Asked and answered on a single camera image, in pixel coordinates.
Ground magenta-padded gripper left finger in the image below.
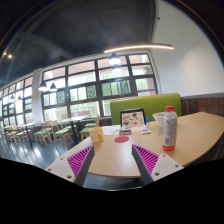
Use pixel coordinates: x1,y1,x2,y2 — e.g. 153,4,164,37
44,145,96,187

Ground clear red-capped drink bottle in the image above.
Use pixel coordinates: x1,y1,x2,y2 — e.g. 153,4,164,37
162,105,179,152

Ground pale yellow mug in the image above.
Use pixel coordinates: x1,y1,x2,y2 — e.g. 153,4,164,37
88,126,105,145

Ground group of green-seated wooden chairs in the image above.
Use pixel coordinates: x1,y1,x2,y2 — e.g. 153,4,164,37
0,119,101,150

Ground small dark grey box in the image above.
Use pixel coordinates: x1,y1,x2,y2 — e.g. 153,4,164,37
118,128,132,136

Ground group of pendant lamps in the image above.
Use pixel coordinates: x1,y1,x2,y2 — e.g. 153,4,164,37
8,52,123,101

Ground long curved linear light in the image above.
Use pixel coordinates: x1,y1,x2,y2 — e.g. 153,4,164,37
102,42,175,55

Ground green upholstered bench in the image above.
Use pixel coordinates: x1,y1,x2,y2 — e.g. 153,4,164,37
109,92,184,126

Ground white paper sheets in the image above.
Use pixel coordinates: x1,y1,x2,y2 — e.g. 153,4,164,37
101,124,122,136

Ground wooden dining table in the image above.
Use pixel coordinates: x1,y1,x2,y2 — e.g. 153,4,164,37
17,121,38,148
57,115,89,145

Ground flat round red coaster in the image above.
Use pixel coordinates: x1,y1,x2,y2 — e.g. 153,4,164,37
113,135,130,144

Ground white bowl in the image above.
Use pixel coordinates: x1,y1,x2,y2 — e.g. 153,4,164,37
152,111,168,128

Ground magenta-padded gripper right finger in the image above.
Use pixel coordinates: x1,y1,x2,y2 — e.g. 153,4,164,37
131,143,185,186

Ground small white flat device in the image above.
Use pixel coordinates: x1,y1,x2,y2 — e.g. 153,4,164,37
139,127,152,136

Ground sticker-covered black laptop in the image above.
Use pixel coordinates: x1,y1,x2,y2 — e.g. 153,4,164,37
119,108,147,131

